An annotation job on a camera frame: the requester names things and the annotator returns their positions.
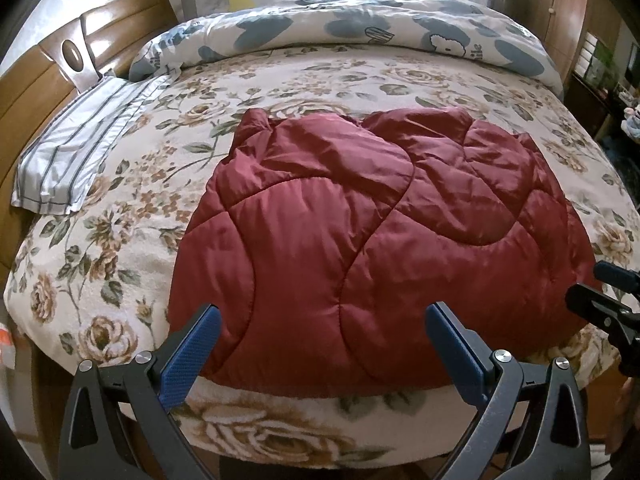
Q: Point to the dark shelf with small things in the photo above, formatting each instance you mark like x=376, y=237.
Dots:
x=605, y=70

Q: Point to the wooden wardrobe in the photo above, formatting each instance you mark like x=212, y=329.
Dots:
x=565, y=5

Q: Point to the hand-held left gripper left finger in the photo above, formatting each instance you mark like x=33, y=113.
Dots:
x=192, y=355

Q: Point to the red quilted jacket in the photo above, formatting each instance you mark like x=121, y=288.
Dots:
x=370, y=250

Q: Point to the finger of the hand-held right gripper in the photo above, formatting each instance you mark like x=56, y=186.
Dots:
x=620, y=275
x=597, y=305

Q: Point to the floral blanket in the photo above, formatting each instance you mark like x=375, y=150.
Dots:
x=140, y=220

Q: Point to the striped pillow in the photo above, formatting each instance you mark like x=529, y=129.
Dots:
x=80, y=145

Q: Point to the wooden headboard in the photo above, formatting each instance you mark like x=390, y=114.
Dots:
x=45, y=80

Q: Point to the white duvet with blue print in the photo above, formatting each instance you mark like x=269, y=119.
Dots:
x=350, y=27

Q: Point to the pale blue stuffed toy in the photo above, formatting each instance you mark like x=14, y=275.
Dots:
x=632, y=120

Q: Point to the person's right hand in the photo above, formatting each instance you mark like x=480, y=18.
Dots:
x=627, y=417

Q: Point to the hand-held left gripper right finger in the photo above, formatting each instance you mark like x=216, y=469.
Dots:
x=457, y=355

